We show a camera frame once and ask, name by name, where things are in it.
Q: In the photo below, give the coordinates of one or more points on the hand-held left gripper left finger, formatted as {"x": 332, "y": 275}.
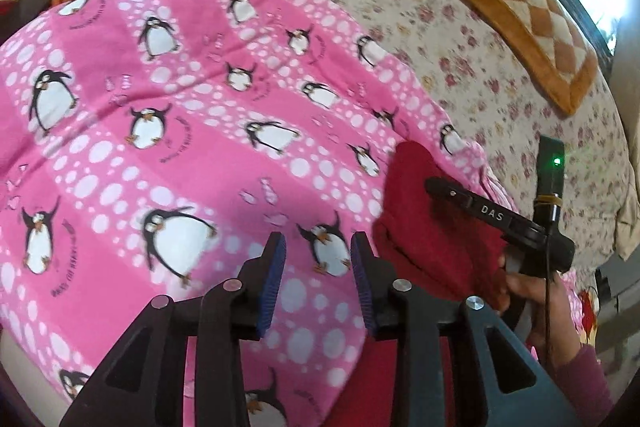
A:
{"x": 272, "y": 287}

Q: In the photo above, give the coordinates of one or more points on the pink penguin blanket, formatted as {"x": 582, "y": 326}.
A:
{"x": 200, "y": 117}

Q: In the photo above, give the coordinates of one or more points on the person's right hand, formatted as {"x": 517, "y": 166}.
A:
{"x": 537, "y": 307}

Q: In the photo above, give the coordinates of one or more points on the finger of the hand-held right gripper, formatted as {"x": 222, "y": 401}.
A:
{"x": 480, "y": 208}

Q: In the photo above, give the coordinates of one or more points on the dark red garment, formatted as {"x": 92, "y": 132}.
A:
{"x": 430, "y": 227}

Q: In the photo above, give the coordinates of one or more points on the brown checkered cushion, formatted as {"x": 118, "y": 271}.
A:
{"x": 530, "y": 17}

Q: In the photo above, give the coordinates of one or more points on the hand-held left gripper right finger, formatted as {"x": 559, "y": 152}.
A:
{"x": 362, "y": 289}

